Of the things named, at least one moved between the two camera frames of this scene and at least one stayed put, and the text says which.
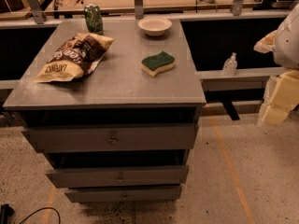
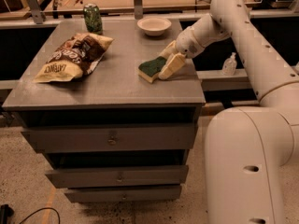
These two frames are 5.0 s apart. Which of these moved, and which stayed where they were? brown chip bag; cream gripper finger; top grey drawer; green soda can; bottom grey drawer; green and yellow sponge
Moved: cream gripper finger; green and yellow sponge
Stayed: top grey drawer; green soda can; bottom grey drawer; brown chip bag
